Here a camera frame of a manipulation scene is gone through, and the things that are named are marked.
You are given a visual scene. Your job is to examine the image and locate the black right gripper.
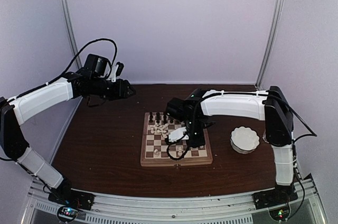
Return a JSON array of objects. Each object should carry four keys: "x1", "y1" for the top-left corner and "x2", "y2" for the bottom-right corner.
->
[{"x1": 185, "y1": 117, "x2": 206, "y2": 147}]

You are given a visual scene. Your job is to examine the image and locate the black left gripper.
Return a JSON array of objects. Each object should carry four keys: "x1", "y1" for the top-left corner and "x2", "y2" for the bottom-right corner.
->
[{"x1": 91, "y1": 77, "x2": 136, "y2": 101}]

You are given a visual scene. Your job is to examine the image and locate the wooden chess board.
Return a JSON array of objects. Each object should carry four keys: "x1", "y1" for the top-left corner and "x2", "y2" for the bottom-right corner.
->
[{"x1": 140, "y1": 113, "x2": 213, "y2": 167}]

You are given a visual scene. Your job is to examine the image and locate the white knight chess piece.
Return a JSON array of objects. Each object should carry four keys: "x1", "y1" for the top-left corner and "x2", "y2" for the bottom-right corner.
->
[{"x1": 153, "y1": 149, "x2": 161, "y2": 157}]

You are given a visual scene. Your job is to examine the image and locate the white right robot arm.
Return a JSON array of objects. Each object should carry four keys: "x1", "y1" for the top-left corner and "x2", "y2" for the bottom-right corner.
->
[{"x1": 183, "y1": 86, "x2": 295, "y2": 204}]

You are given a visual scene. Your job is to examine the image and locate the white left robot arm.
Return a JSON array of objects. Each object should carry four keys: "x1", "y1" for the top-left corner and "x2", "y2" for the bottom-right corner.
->
[{"x1": 1, "y1": 72, "x2": 136, "y2": 205}]

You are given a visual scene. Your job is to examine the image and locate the pile of white chess pieces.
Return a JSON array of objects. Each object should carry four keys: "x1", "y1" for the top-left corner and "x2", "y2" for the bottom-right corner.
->
[{"x1": 148, "y1": 123, "x2": 169, "y2": 138}]

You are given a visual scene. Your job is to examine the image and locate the black chess pieces rows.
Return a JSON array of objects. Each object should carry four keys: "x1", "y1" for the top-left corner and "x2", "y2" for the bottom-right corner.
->
[{"x1": 145, "y1": 111, "x2": 175, "y2": 125}]

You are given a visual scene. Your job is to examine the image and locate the right round controller board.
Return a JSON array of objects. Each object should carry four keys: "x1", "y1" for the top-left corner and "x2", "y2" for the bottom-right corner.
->
[{"x1": 269, "y1": 206, "x2": 290, "y2": 221}]

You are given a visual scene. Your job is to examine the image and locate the round controller board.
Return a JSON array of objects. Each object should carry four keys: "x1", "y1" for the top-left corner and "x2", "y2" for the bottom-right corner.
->
[
  {"x1": 57, "y1": 206, "x2": 79, "y2": 222},
  {"x1": 269, "y1": 206, "x2": 290, "y2": 221}
]

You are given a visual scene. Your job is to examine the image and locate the left round controller board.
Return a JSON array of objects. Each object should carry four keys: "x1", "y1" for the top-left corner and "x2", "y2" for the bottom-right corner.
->
[{"x1": 57, "y1": 206, "x2": 79, "y2": 222}]

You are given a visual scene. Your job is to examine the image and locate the white scalloped ceramic bowl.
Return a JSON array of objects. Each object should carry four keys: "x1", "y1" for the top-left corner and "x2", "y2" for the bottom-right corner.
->
[{"x1": 230, "y1": 126, "x2": 260, "y2": 154}]

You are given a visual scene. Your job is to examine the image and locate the clear drinking glass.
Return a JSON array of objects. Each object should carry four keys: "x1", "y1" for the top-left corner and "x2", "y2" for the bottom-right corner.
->
[{"x1": 262, "y1": 131, "x2": 269, "y2": 144}]

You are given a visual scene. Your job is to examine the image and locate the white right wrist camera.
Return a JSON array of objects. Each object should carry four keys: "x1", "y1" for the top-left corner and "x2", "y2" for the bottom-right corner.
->
[{"x1": 167, "y1": 127, "x2": 189, "y2": 143}]

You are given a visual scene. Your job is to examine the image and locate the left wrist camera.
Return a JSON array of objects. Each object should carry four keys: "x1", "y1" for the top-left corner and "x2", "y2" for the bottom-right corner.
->
[{"x1": 81, "y1": 54, "x2": 124, "y2": 82}]

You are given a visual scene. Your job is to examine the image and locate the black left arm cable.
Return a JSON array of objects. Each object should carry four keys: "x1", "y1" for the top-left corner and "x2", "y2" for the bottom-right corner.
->
[{"x1": 0, "y1": 38, "x2": 118, "y2": 161}]

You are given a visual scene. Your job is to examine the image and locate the aluminium front rail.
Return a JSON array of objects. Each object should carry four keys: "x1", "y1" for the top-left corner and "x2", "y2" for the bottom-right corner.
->
[{"x1": 19, "y1": 179, "x2": 328, "y2": 223}]

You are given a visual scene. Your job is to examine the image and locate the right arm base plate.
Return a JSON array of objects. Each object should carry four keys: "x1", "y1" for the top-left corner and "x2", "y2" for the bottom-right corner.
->
[{"x1": 252, "y1": 189, "x2": 298, "y2": 210}]

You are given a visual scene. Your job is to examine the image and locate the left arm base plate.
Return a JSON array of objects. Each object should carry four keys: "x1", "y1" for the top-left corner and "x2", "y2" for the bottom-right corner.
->
[{"x1": 48, "y1": 190, "x2": 95, "y2": 210}]

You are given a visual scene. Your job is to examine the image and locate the left aluminium frame post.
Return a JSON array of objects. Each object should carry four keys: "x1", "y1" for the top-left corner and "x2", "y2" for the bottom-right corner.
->
[{"x1": 60, "y1": 0, "x2": 78, "y2": 57}]

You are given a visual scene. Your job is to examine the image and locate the aluminium frame post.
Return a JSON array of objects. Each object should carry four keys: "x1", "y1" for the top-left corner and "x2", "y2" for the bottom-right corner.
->
[
  {"x1": 255, "y1": 0, "x2": 285, "y2": 90},
  {"x1": 60, "y1": 0, "x2": 78, "y2": 57}
]

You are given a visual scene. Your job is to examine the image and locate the right aluminium frame post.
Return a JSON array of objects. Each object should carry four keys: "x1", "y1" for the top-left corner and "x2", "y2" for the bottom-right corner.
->
[{"x1": 255, "y1": 0, "x2": 285, "y2": 90}]

